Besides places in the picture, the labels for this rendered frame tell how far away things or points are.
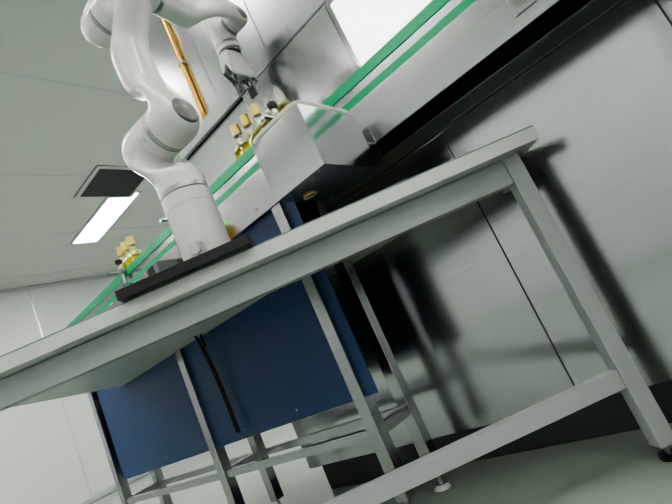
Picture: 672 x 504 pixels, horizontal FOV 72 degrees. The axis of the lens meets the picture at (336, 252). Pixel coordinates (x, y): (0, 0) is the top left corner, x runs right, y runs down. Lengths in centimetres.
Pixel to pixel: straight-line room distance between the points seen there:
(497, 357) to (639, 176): 58
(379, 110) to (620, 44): 57
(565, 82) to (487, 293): 57
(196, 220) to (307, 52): 81
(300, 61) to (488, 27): 74
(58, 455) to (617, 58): 674
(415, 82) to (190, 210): 63
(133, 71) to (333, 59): 63
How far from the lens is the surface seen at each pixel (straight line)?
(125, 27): 140
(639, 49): 132
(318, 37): 168
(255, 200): 142
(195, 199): 113
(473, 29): 120
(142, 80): 129
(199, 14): 172
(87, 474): 709
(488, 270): 136
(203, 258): 102
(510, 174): 114
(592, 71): 132
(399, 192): 103
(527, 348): 138
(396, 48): 130
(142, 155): 126
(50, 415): 705
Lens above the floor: 48
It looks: 11 degrees up
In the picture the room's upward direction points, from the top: 24 degrees counter-clockwise
